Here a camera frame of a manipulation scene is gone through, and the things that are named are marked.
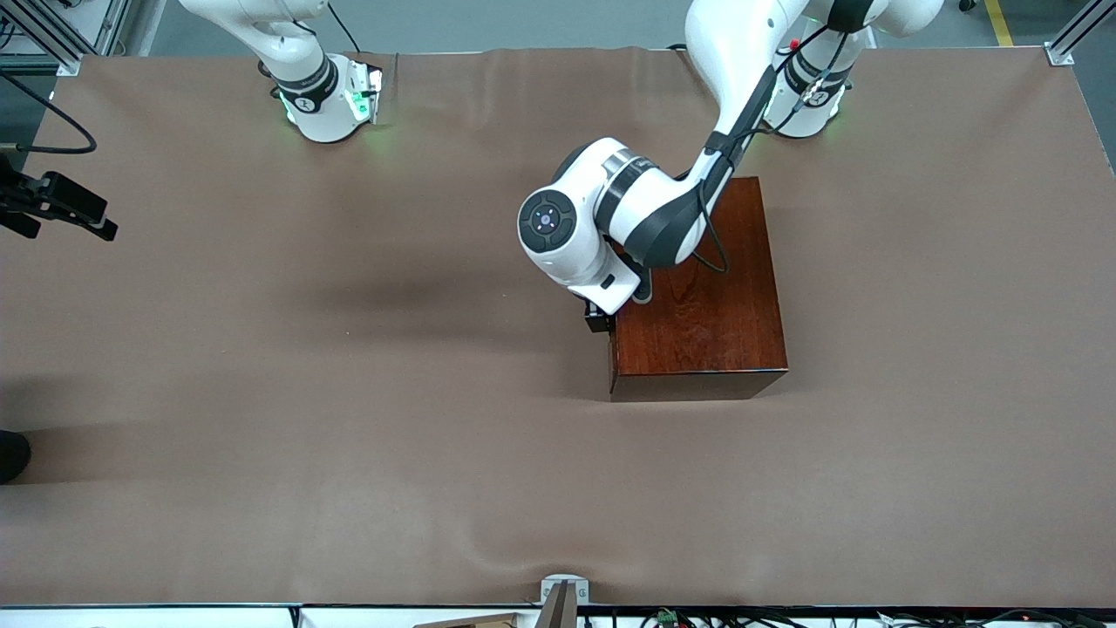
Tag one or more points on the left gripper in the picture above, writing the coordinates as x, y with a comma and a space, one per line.
598, 319

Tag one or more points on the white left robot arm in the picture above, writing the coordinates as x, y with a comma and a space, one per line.
575, 244

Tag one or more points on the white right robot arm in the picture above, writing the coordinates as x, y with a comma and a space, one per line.
323, 113

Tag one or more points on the dark red wooden cabinet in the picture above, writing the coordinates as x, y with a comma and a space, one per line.
715, 323

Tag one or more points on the brown cardboard piece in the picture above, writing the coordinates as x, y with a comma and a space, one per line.
479, 623

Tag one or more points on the brown table mat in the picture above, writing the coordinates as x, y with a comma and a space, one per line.
261, 523

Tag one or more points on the aluminium frame profile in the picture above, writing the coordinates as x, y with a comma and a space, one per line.
1077, 35
61, 35

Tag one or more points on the metal mount post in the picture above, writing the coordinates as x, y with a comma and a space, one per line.
558, 606

